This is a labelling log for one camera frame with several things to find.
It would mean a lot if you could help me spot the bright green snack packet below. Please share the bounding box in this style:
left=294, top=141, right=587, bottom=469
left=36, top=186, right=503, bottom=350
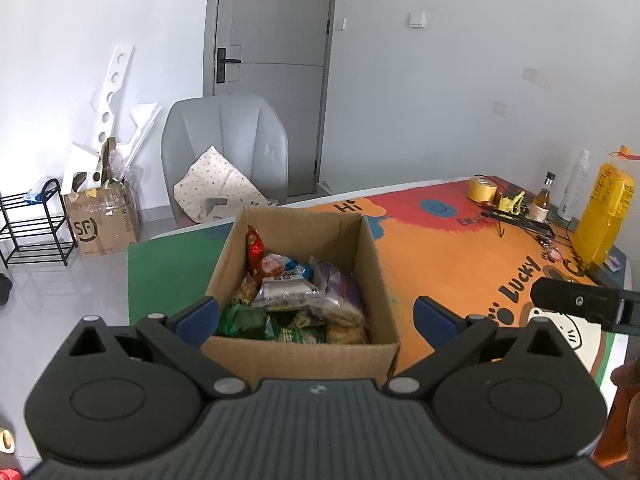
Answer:
left=216, top=304, right=281, bottom=342

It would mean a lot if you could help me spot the large orange juice bottle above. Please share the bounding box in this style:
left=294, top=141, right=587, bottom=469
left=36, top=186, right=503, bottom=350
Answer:
left=572, top=146, right=640, bottom=268

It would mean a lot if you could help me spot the black shoe rack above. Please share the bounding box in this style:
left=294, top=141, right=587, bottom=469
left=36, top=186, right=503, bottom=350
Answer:
left=0, top=179, right=74, bottom=270

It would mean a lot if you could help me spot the small glass bottle brown liquid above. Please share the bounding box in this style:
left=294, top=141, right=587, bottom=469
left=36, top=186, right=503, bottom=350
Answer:
left=531, top=171, right=557, bottom=223

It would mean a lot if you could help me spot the green white cracker packet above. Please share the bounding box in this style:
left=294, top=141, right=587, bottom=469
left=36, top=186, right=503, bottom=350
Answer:
left=272, top=311, right=331, bottom=346

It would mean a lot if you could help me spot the black white label snack packet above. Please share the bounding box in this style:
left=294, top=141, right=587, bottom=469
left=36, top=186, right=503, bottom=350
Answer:
left=251, top=277, right=322, bottom=311

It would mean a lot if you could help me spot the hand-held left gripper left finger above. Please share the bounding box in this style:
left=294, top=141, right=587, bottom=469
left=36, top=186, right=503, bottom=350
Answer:
left=64, top=296, right=254, bottom=402

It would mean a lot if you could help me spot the clear plastic bottle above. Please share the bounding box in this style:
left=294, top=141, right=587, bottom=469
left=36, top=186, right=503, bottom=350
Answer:
left=557, top=149, right=592, bottom=222

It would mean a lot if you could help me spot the black folding stand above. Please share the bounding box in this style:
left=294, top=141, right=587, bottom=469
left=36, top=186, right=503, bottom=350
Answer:
left=481, top=209, right=557, bottom=238

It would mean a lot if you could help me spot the black door handle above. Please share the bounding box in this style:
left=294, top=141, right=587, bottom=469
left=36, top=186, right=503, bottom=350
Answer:
left=215, top=47, right=242, bottom=85

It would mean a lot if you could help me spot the red snack packet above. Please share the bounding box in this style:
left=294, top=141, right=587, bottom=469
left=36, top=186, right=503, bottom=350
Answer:
left=244, top=224, right=267, bottom=286

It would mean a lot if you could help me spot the crumpled yellow green wrapper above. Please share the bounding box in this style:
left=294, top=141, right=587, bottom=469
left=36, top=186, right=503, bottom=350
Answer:
left=499, top=191, right=527, bottom=216

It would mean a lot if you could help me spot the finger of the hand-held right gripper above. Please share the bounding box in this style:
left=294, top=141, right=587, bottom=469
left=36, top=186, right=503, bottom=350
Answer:
left=530, top=277, right=625, bottom=325

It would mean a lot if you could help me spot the grey door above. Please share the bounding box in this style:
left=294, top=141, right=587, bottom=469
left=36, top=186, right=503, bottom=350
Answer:
left=202, top=0, right=340, bottom=197

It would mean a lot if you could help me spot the grey padded chair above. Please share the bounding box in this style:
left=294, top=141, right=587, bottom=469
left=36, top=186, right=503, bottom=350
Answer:
left=160, top=94, right=290, bottom=227

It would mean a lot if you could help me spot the person's right hand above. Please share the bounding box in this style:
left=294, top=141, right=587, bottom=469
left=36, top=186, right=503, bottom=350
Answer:
left=611, top=363, right=640, bottom=441

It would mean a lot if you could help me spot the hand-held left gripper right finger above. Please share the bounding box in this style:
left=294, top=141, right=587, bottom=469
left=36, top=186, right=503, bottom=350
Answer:
left=382, top=295, right=582, bottom=402

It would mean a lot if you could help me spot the pink clear snack packet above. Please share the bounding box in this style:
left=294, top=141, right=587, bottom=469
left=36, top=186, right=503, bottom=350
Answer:
left=261, top=253, right=287, bottom=278

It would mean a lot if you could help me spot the orange round biscuit packet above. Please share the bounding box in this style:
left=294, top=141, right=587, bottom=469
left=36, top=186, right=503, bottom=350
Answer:
left=325, top=317, right=372, bottom=346

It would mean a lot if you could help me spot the blue snack packet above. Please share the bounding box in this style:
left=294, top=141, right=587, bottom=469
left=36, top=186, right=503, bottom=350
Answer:
left=284, top=258, right=316, bottom=283

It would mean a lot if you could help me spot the printed cardboard box with junk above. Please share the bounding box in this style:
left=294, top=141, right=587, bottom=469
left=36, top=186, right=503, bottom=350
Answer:
left=64, top=136, right=142, bottom=260

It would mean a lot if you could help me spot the brown cardboard box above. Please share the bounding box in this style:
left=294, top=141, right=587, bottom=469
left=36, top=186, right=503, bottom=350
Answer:
left=200, top=206, right=403, bottom=387

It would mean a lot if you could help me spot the purple snack packet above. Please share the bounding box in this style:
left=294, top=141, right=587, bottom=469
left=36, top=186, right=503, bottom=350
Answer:
left=310, top=259, right=363, bottom=317

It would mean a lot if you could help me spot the dotted white cushion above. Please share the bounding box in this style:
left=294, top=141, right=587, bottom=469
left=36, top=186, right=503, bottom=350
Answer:
left=173, top=145, right=269, bottom=224

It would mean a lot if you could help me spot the yellow tape roll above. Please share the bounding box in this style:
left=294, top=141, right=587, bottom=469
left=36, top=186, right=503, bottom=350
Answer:
left=467, top=177, right=497, bottom=205

